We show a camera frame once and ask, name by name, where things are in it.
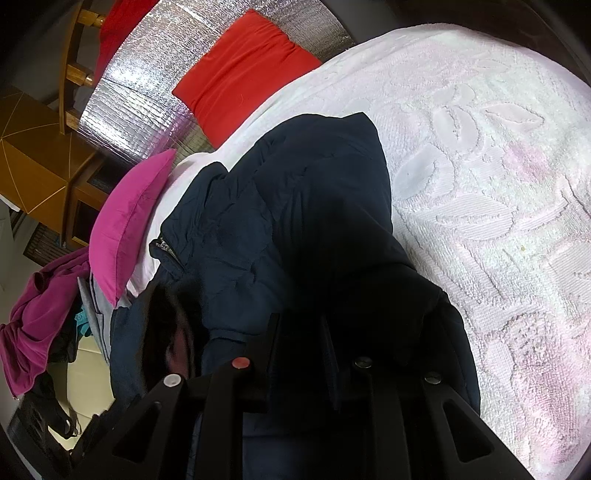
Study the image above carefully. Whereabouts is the grey garment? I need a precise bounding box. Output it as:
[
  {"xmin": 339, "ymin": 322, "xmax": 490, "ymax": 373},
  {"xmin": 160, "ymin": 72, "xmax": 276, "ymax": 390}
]
[{"xmin": 76, "ymin": 274, "xmax": 122, "ymax": 365}]

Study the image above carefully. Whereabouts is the wooden headboard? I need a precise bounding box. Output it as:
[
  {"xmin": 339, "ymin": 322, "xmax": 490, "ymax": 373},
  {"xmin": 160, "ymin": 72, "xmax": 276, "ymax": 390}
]
[{"xmin": 59, "ymin": 0, "xmax": 109, "ymax": 134}]

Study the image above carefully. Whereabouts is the magenta pink cloth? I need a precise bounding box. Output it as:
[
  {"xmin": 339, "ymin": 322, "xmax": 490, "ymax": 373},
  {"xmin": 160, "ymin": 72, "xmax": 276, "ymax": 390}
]
[{"xmin": 89, "ymin": 148, "xmax": 178, "ymax": 308}]

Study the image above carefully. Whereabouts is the navy blue jacket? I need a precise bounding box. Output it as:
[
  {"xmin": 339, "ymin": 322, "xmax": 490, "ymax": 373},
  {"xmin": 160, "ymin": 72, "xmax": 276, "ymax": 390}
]
[{"xmin": 108, "ymin": 112, "xmax": 481, "ymax": 480}]

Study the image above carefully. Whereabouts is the wooden cabinet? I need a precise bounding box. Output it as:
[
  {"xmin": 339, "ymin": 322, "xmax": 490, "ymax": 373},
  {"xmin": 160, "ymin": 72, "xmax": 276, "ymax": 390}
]
[{"xmin": 0, "ymin": 85, "xmax": 112, "ymax": 250}]

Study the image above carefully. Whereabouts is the red cloth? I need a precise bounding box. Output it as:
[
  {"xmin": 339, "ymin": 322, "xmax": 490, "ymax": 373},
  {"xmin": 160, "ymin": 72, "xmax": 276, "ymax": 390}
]
[
  {"xmin": 172, "ymin": 10, "xmax": 322, "ymax": 151},
  {"xmin": 95, "ymin": 0, "xmax": 160, "ymax": 84}
]

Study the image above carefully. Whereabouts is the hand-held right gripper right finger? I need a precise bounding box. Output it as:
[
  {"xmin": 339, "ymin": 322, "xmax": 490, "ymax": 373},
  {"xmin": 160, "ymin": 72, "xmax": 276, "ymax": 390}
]
[{"xmin": 322, "ymin": 315, "xmax": 537, "ymax": 480}]

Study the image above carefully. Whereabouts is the silver foil mat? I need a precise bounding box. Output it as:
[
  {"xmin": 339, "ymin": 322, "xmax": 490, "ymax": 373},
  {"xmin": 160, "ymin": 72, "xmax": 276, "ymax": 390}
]
[{"xmin": 78, "ymin": 0, "xmax": 356, "ymax": 167}]

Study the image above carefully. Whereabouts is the magenta garment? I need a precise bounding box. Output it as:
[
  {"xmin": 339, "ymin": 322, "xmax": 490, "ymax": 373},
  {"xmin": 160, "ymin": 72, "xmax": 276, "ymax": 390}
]
[{"xmin": 0, "ymin": 247, "xmax": 93, "ymax": 398}]

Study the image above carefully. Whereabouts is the white pink embossed blanket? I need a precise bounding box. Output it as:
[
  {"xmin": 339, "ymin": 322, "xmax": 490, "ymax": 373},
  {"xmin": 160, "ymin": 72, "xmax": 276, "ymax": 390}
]
[{"xmin": 124, "ymin": 21, "xmax": 591, "ymax": 480}]

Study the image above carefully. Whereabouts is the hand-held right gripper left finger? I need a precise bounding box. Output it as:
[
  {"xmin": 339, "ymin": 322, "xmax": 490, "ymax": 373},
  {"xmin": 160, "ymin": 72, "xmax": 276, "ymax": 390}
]
[{"xmin": 69, "ymin": 313, "xmax": 283, "ymax": 480}]

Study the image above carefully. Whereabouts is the black garment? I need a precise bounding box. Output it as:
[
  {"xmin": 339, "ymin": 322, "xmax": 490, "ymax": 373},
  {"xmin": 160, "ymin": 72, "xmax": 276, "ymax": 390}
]
[{"xmin": 9, "ymin": 323, "xmax": 100, "ymax": 457}]

